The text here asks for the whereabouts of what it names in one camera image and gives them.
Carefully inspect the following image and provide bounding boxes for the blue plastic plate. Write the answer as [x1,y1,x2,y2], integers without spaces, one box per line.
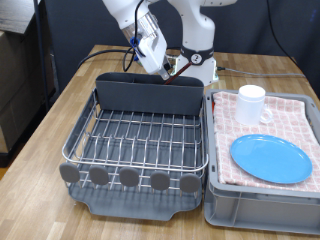
[229,133,314,185]

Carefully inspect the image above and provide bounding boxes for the brown wooden spoon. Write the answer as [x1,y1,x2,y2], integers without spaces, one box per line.
[163,61,194,86]

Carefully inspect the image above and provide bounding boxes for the white plastic mug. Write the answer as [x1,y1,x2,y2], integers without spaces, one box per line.
[234,84,274,127]

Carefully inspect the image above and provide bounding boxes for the metal wire dish rack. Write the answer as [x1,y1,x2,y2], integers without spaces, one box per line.
[59,88,210,198]

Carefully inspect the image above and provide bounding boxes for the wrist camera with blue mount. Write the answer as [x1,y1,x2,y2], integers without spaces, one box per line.
[129,46,142,65]

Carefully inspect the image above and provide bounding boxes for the black cable on table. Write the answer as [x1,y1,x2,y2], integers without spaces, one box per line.
[78,46,183,70]

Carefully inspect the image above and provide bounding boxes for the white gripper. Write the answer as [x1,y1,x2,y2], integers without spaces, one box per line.
[136,31,175,81]

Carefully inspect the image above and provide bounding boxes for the wooden shelf board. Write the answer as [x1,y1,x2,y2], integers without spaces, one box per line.
[0,0,43,35]

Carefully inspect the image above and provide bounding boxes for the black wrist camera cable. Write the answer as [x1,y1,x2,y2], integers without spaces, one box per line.
[121,0,148,73]

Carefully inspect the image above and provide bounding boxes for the grey cable on table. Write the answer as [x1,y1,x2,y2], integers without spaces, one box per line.
[216,66,306,78]

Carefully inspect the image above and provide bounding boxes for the grey plastic crate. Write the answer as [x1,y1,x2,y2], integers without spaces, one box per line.
[203,88,320,236]

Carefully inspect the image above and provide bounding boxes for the dish drying rack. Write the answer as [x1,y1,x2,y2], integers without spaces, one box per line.
[64,89,205,222]

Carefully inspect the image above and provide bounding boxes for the dark grey cutlery holder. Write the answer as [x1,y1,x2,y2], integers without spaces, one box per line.
[95,72,205,117]

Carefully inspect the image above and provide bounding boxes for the black hanging cable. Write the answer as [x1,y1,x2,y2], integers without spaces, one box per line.
[265,0,301,68]

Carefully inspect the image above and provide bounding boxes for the black metal shelf post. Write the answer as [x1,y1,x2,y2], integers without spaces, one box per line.
[32,0,61,113]

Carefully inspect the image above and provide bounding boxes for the pink checkered dish towel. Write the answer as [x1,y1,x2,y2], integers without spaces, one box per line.
[212,90,320,194]

